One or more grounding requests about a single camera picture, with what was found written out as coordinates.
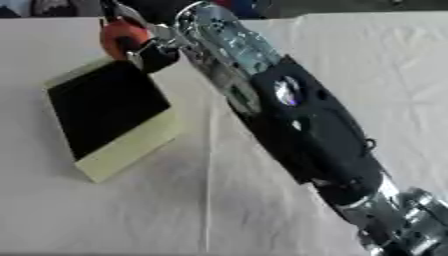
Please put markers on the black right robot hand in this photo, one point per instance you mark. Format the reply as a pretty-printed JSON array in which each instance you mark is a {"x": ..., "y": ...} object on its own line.
[{"x": 156, "y": 55}]

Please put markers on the orange round toy fruit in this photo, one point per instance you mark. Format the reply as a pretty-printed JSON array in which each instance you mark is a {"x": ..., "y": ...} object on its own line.
[{"x": 114, "y": 31}]

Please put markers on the silver and black right robot arm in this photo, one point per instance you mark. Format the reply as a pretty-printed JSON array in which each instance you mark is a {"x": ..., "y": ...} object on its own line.
[{"x": 312, "y": 133}]

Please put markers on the tan cardboard box black inside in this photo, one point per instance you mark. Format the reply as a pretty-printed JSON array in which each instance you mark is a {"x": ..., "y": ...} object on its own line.
[{"x": 108, "y": 106}]

